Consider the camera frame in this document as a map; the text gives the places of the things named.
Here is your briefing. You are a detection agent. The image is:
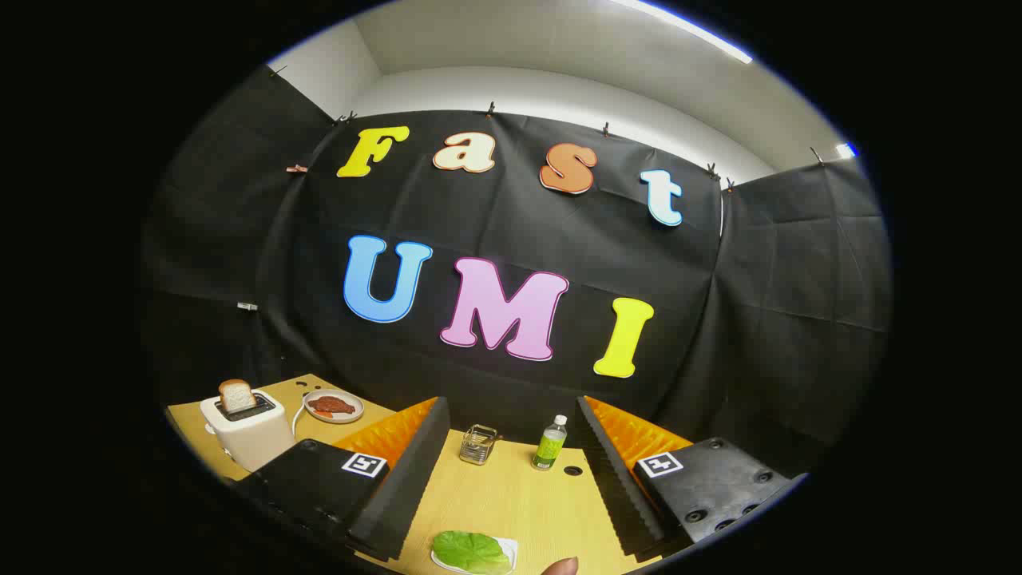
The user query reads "metal wire basket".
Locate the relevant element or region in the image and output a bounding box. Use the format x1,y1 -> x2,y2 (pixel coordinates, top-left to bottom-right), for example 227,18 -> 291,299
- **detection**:
459,424 -> 502,466

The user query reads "black backdrop cloth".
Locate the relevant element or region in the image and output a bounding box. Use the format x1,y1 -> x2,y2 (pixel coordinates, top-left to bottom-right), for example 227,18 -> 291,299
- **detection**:
140,64 -> 893,480

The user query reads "white square plate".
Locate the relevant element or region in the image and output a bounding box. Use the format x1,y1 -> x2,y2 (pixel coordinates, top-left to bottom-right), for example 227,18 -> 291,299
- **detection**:
431,537 -> 518,575

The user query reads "grey round plate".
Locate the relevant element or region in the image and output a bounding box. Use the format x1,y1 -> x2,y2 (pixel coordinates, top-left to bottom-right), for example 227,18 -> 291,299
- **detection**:
303,389 -> 366,425

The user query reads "green lettuce leaf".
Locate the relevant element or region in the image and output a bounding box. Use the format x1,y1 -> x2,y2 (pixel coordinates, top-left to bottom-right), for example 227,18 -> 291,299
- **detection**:
432,530 -> 512,575

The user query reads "toasted bread slice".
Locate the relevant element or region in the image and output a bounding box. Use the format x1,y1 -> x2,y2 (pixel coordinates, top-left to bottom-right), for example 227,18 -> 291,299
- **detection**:
219,379 -> 258,414

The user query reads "green label plastic bottle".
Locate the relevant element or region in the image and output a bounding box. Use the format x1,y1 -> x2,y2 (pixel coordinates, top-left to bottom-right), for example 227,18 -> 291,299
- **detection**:
532,414 -> 568,472

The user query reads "white toaster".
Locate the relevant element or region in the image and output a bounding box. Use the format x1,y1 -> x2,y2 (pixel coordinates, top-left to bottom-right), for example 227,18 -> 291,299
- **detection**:
200,390 -> 296,474

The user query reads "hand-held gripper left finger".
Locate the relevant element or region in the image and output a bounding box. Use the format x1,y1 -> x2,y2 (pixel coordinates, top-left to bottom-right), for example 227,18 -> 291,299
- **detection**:
234,396 -> 452,562

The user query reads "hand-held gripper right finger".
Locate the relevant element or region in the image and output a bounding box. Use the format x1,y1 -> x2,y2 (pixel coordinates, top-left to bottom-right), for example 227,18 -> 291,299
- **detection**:
575,395 -> 809,558

